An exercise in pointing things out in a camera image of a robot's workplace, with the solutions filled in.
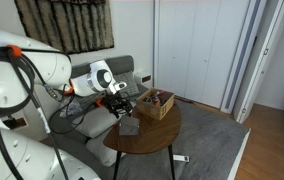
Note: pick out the white device on floor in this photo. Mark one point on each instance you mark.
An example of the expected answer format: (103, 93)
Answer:
(181, 158)

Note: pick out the large grey pillow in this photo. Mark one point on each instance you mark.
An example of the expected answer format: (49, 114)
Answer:
(95, 121)

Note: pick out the small checked grey cushion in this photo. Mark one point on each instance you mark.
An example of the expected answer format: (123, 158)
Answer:
(130, 83)

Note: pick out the grey floor carpet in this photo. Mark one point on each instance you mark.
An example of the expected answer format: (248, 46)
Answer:
(205, 143)

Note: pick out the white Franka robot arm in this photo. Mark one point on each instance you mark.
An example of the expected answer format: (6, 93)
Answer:
(48, 66)

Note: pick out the wooden crate box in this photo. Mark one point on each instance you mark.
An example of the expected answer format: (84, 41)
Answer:
(157, 108)

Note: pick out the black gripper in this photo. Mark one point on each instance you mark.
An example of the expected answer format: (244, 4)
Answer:
(115, 101)

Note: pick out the orange bottle in crate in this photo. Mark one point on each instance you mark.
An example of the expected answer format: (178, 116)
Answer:
(156, 100)

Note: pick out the large checked grey cushion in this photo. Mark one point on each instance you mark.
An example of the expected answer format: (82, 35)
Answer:
(73, 108)

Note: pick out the red item in crate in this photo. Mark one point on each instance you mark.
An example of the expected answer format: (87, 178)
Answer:
(160, 92)

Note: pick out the white room door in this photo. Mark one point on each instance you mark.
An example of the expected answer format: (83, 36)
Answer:
(265, 60)

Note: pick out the light grey pillow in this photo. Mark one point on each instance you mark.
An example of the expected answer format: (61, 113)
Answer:
(102, 151)

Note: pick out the dark grey sofa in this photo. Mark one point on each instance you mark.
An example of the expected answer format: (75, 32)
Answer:
(78, 143)

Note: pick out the shaggy brown wall tapestry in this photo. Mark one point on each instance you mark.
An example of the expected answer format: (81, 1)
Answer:
(68, 23)

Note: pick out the white wardrobe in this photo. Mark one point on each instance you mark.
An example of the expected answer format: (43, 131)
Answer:
(195, 50)

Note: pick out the grey translucent plastic container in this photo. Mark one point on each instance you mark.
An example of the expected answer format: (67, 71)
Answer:
(129, 126)

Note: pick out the round dark wooden table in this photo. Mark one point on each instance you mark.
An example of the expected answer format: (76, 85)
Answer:
(152, 133)

